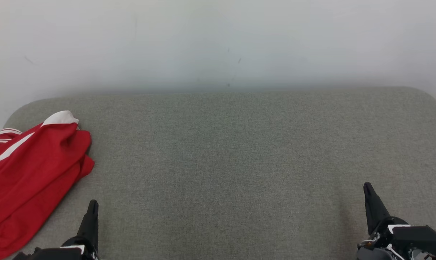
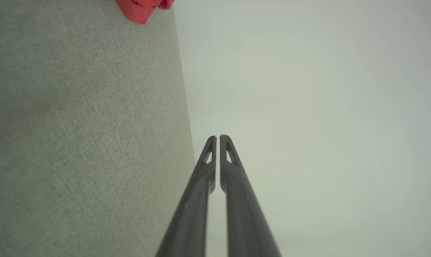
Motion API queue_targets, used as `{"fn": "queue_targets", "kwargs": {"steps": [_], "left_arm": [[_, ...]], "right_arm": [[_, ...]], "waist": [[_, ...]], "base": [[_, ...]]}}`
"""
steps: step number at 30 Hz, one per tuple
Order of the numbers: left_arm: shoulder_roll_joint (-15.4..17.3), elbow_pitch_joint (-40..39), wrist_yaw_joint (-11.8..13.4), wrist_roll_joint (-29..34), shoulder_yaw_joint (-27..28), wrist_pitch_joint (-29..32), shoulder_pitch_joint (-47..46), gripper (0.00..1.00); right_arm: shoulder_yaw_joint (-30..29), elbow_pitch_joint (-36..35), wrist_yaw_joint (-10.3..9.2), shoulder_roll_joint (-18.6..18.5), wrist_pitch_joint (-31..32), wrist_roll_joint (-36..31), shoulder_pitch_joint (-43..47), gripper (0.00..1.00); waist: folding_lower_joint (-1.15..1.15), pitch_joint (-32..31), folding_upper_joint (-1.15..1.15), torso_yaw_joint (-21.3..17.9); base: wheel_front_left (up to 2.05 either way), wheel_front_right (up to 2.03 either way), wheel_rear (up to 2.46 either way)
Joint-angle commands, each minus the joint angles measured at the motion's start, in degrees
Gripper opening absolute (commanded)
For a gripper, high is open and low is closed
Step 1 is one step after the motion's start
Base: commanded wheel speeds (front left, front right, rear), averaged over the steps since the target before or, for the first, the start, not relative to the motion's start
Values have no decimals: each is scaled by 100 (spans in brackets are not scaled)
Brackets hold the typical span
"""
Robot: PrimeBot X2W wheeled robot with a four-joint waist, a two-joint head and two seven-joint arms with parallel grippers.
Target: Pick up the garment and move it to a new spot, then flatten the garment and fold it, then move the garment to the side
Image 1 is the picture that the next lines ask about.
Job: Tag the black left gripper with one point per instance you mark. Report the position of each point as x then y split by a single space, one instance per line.
55 253

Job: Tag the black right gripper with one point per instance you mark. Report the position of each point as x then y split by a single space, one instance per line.
416 240

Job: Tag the red shorts with white stripe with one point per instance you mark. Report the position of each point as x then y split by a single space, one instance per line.
30 173

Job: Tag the red jersey with white sleeves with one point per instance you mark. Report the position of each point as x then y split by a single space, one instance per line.
61 117

